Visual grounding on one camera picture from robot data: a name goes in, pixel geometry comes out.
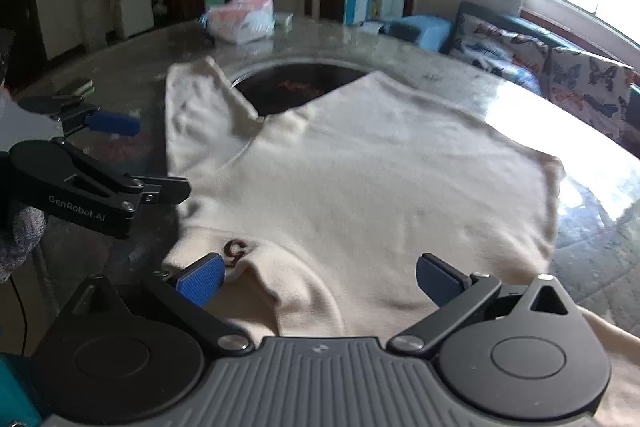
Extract dark wooden door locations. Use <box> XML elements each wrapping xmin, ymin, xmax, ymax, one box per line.
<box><xmin>0</xmin><ymin>0</ymin><xmax>48</xmax><ymax>90</ymax></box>

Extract butterfly pattern sofa cushions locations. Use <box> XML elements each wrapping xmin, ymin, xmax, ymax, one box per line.
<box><xmin>449</xmin><ymin>14</ymin><xmax>640</xmax><ymax>142</ymax></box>

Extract person's left hand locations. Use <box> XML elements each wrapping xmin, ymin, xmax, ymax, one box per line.
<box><xmin>0</xmin><ymin>206</ymin><xmax>49</xmax><ymax>285</ymax></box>

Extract thin black cable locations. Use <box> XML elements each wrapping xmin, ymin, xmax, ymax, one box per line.
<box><xmin>9</xmin><ymin>276</ymin><xmax>28</xmax><ymax>355</ymax></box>

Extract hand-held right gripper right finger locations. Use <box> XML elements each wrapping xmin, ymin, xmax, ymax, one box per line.
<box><xmin>387</xmin><ymin>253</ymin><xmax>581</xmax><ymax>355</ymax></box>

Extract white water dispenser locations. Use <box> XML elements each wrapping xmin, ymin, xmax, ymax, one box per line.
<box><xmin>75</xmin><ymin>0</ymin><xmax>109</xmax><ymax>52</ymax></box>

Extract teal object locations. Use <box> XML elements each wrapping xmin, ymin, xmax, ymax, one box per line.
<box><xmin>0</xmin><ymin>353</ymin><xmax>43</xmax><ymax>427</ymax></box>

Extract pink white tissue pack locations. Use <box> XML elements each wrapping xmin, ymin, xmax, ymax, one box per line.
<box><xmin>199</xmin><ymin>0</ymin><xmax>276</xmax><ymax>45</ymax></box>

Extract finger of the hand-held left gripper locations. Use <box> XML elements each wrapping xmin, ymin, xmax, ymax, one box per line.
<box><xmin>20</xmin><ymin>96</ymin><xmax>142</xmax><ymax>138</ymax></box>
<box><xmin>125</xmin><ymin>176</ymin><xmax>192</xmax><ymax>206</ymax></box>

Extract cream knit sweater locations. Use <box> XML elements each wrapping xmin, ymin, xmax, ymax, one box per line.
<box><xmin>161</xmin><ymin>56</ymin><xmax>640</xmax><ymax>427</ymax></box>

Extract small dark flat box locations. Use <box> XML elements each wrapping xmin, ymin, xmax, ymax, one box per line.
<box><xmin>52</xmin><ymin>78</ymin><xmax>95</xmax><ymax>96</ymax></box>

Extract dark sofa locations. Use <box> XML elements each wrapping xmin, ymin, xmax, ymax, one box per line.
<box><xmin>446</xmin><ymin>1</ymin><xmax>640</xmax><ymax>158</ymax></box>

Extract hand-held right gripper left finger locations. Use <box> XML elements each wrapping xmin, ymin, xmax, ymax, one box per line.
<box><xmin>65</xmin><ymin>253</ymin><xmax>254</xmax><ymax>355</ymax></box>

